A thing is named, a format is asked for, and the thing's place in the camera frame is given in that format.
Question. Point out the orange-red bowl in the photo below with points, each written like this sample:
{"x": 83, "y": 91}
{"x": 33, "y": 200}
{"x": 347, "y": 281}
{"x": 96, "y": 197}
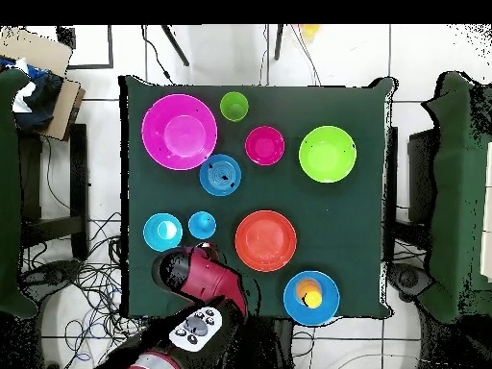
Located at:
{"x": 265, "y": 241}

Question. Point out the blue cup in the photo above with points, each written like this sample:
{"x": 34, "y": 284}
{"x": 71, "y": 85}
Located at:
{"x": 201, "y": 225}

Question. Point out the orange cup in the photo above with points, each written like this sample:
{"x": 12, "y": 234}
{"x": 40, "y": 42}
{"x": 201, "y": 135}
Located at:
{"x": 309, "y": 293}

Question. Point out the large blue bowl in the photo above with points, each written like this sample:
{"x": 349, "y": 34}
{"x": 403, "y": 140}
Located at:
{"x": 326, "y": 307}

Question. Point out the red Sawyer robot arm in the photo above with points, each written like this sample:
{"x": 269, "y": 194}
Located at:
{"x": 207, "y": 276}

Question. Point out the blue flat-bottomed bowl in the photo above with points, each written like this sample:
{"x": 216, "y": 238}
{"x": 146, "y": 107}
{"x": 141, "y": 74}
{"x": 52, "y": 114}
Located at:
{"x": 220, "y": 175}

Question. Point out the small pink-red bowl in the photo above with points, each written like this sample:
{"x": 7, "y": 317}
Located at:
{"x": 265, "y": 145}

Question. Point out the green bowl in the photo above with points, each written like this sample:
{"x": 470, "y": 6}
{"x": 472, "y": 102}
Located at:
{"x": 327, "y": 153}

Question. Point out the small light blue ribbed bowl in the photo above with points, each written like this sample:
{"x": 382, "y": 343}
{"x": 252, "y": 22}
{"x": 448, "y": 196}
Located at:
{"x": 153, "y": 234}

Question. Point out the large pink bowl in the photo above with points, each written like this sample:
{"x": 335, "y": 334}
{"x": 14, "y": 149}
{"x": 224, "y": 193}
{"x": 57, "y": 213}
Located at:
{"x": 179, "y": 132}

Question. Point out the green cup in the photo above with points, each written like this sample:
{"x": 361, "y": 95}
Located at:
{"x": 234, "y": 106}

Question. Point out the dark green tablecloth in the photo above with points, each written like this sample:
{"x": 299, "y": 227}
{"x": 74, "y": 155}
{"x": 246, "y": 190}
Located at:
{"x": 346, "y": 230}

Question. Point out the black stand leg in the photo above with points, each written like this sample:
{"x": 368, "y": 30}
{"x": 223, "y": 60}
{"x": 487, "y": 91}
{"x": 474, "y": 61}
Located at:
{"x": 278, "y": 42}
{"x": 175, "y": 45}

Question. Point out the black box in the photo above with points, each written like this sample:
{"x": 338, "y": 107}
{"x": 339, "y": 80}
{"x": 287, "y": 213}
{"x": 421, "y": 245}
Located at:
{"x": 421, "y": 173}

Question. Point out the yellow object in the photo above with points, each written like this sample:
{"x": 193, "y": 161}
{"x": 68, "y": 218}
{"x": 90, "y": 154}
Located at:
{"x": 309, "y": 31}

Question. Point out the green-clothed side table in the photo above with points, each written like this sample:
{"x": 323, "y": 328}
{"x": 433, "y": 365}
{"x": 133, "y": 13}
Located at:
{"x": 7, "y": 192}
{"x": 457, "y": 192}

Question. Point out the dark clothing bundle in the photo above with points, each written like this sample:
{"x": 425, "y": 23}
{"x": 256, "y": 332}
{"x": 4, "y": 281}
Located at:
{"x": 38, "y": 100}

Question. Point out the white panel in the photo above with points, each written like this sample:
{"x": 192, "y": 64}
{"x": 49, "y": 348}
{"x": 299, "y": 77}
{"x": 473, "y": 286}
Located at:
{"x": 488, "y": 211}

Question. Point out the cardboard box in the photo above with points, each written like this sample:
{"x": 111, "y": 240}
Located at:
{"x": 34, "y": 46}

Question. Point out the black stool frame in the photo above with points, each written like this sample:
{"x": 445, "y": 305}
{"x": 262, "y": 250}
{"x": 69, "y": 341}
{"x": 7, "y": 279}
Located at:
{"x": 78, "y": 173}

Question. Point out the black pedestal foot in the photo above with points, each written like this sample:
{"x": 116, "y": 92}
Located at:
{"x": 54, "y": 273}
{"x": 407, "y": 280}

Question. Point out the black floor frame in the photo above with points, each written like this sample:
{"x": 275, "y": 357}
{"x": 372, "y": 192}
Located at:
{"x": 110, "y": 46}

